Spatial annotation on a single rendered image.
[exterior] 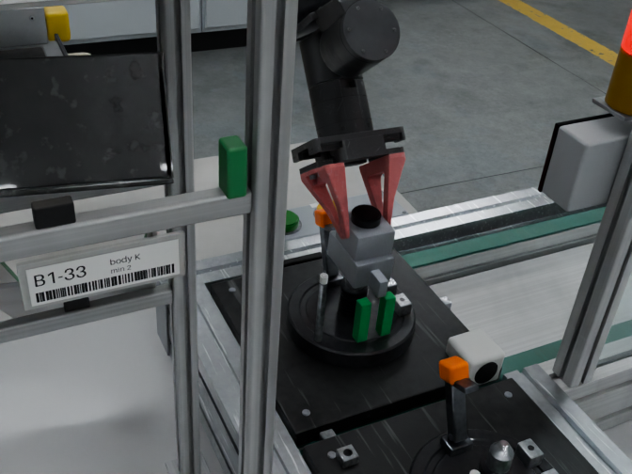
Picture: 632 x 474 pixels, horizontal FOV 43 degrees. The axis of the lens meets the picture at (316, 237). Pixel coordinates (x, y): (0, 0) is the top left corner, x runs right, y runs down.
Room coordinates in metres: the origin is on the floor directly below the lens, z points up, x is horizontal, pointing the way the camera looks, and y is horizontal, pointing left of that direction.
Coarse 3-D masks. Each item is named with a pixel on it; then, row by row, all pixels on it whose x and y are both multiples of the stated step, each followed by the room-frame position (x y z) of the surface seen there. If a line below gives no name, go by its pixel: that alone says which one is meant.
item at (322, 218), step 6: (318, 210) 0.74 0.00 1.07; (318, 216) 0.73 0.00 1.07; (324, 216) 0.72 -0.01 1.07; (318, 222) 0.73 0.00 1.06; (324, 222) 0.72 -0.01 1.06; (330, 222) 0.72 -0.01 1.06; (324, 228) 0.72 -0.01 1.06; (330, 228) 0.71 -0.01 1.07; (324, 234) 0.72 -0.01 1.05; (324, 240) 0.72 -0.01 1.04; (324, 246) 0.72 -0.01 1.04; (324, 252) 0.71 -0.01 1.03; (324, 258) 0.71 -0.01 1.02; (330, 258) 0.71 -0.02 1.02; (324, 264) 0.71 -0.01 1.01; (330, 264) 0.71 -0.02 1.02; (324, 270) 0.71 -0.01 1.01; (330, 270) 0.71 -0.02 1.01; (336, 270) 0.71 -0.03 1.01
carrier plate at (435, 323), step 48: (240, 288) 0.71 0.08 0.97; (288, 288) 0.72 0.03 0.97; (240, 336) 0.63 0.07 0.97; (288, 336) 0.64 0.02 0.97; (432, 336) 0.66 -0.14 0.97; (288, 384) 0.57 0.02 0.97; (336, 384) 0.57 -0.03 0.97; (384, 384) 0.58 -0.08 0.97; (432, 384) 0.58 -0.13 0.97; (336, 432) 0.52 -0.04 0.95
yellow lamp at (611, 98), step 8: (624, 56) 0.64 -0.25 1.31; (616, 64) 0.65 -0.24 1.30; (624, 64) 0.64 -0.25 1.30; (616, 72) 0.65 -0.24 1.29; (624, 72) 0.64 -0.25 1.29; (616, 80) 0.65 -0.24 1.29; (624, 80) 0.64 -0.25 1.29; (608, 88) 0.65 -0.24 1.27; (616, 88) 0.64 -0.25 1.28; (624, 88) 0.64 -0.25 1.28; (608, 96) 0.65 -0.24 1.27; (616, 96) 0.64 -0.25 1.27; (624, 96) 0.63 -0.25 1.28; (608, 104) 0.65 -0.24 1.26; (616, 104) 0.64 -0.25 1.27; (624, 104) 0.63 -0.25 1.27; (624, 112) 0.63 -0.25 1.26
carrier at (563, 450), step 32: (512, 384) 0.59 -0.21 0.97; (416, 416) 0.54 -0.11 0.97; (480, 416) 0.55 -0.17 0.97; (512, 416) 0.55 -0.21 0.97; (544, 416) 0.55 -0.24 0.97; (320, 448) 0.49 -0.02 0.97; (384, 448) 0.50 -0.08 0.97; (416, 448) 0.50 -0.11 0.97; (448, 448) 0.48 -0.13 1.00; (480, 448) 0.49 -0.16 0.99; (512, 448) 0.44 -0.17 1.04; (544, 448) 0.51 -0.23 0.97; (576, 448) 0.52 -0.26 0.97
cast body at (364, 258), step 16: (368, 208) 0.68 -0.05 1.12; (352, 224) 0.66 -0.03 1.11; (368, 224) 0.65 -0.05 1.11; (384, 224) 0.67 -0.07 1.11; (336, 240) 0.67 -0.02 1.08; (352, 240) 0.64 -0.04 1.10; (368, 240) 0.64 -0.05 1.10; (384, 240) 0.65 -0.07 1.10; (336, 256) 0.67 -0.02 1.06; (352, 256) 0.64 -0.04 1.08; (368, 256) 0.64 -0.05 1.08; (384, 256) 0.65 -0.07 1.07; (352, 272) 0.64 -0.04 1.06; (368, 272) 0.64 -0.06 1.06; (384, 272) 0.65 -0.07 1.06; (384, 288) 0.62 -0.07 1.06
